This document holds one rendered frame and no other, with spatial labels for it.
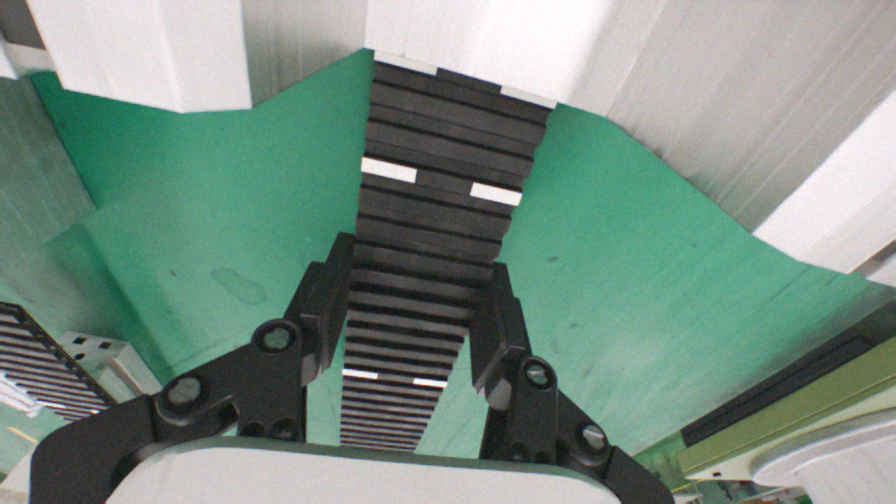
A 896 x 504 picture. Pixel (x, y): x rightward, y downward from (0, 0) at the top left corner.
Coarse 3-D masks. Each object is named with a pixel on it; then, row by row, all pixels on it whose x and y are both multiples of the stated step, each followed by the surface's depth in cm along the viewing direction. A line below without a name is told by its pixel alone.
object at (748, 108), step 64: (0, 0) 1; (64, 0) 1; (128, 0) 1; (192, 0) 2; (256, 0) 2; (320, 0) 3; (384, 0) 5; (448, 0) 5; (512, 0) 5; (576, 0) 5; (640, 0) 4; (704, 0) 4; (768, 0) 3; (832, 0) 2; (0, 64) 2; (64, 64) 2; (128, 64) 2; (192, 64) 2; (256, 64) 2; (320, 64) 3; (448, 64) 5; (512, 64) 5; (576, 64) 5; (640, 64) 5; (704, 64) 4; (768, 64) 3; (832, 64) 2; (640, 128) 5; (704, 128) 4; (768, 128) 3; (832, 128) 2; (704, 192) 3; (768, 192) 3; (832, 192) 2; (832, 256) 3
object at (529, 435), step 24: (528, 360) 9; (528, 384) 8; (552, 384) 9; (528, 408) 8; (552, 408) 8; (504, 432) 9; (528, 432) 7; (552, 432) 8; (480, 456) 9; (504, 456) 7; (528, 456) 7; (552, 456) 7
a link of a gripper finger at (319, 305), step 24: (336, 240) 10; (312, 264) 10; (336, 264) 10; (312, 288) 10; (336, 288) 9; (288, 312) 9; (312, 312) 8; (336, 312) 9; (312, 336) 9; (336, 336) 10; (216, 360) 7; (240, 360) 7; (312, 360) 8; (168, 384) 7; (192, 384) 7; (216, 384) 7; (240, 384) 7; (168, 408) 6; (192, 408) 6; (216, 408) 7; (216, 432) 7
